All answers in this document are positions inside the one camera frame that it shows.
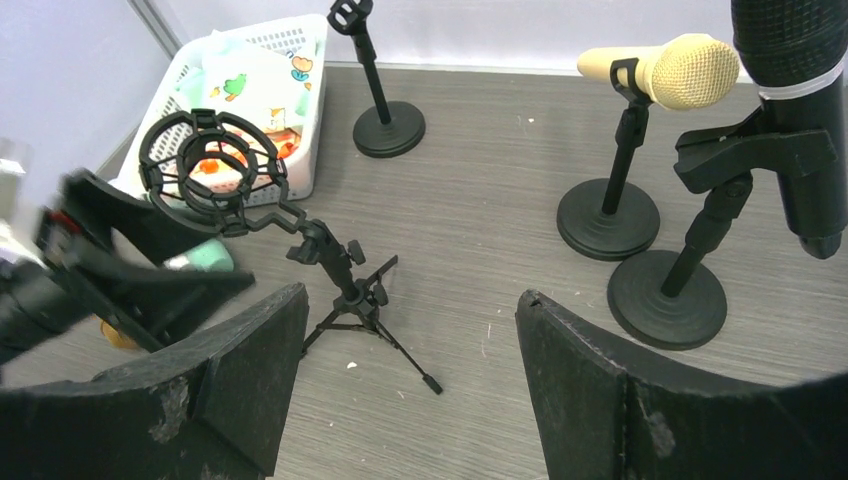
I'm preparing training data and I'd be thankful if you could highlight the brown microphone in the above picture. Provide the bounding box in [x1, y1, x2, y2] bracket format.
[99, 320, 141, 351]

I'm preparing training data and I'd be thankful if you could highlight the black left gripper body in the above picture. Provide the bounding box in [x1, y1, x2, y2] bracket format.
[0, 205, 87, 366]

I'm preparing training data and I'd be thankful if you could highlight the black round-base stand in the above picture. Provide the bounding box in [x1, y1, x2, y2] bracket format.
[327, 0, 426, 158]
[556, 57, 661, 262]
[607, 108, 847, 350]

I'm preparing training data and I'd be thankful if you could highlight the beige microphone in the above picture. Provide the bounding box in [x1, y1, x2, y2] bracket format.
[577, 33, 740, 111]

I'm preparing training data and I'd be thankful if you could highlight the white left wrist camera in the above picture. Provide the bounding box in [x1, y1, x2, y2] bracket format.
[1, 137, 35, 263]

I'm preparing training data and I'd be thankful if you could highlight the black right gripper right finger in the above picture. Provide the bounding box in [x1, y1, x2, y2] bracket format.
[515, 290, 847, 479]

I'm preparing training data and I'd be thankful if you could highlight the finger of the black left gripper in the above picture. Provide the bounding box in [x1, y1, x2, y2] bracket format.
[59, 169, 217, 265]
[62, 245, 255, 352]

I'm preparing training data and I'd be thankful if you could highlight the black tripod shock-mount stand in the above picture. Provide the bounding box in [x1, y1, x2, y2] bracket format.
[139, 109, 412, 359]

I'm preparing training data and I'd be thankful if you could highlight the black microphone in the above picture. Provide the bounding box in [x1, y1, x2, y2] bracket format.
[731, 1, 847, 260]

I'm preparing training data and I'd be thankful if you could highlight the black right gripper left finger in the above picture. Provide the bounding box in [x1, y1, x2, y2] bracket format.
[1, 283, 310, 479]

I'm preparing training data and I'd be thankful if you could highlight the mint green microphone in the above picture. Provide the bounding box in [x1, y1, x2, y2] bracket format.
[164, 239, 235, 272]

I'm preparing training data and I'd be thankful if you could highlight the orange patterned cloth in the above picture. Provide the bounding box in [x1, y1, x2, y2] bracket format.
[191, 128, 301, 176]

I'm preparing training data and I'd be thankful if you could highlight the green cartoon print cloth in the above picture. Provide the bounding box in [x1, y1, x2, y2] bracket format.
[174, 33, 316, 133]

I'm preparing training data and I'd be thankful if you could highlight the white plastic basket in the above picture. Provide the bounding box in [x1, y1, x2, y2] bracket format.
[113, 14, 328, 200]

